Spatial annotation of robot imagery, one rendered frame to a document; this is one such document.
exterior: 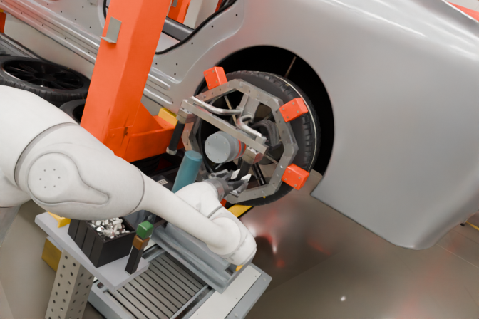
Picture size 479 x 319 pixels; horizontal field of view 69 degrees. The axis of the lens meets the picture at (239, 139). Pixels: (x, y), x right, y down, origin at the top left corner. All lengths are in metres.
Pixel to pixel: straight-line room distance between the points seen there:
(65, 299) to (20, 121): 1.11
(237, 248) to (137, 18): 0.93
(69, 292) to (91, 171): 1.10
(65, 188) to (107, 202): 0.08
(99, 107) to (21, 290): 0.85
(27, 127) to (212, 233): 0.49
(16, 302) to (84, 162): 1.36
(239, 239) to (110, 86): 0.88
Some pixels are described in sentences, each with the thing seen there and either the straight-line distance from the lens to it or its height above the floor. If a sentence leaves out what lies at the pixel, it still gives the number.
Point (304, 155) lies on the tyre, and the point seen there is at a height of 0.94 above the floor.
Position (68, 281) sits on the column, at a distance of 1.61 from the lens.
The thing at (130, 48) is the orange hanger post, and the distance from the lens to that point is 1.49.
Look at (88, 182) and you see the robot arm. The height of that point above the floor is 1.12.
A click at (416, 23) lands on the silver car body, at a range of 1.61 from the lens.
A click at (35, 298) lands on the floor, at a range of 1.86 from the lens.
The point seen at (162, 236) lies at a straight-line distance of 2.03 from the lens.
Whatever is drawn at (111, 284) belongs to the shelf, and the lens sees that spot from 1.33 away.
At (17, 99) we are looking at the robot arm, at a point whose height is 1.15.
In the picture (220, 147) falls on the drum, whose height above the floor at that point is 0.86.
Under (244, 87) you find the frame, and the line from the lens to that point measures 1.56.
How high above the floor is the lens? 1.41
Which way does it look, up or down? 19 degrees down
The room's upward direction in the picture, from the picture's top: 23 degrees clockwise
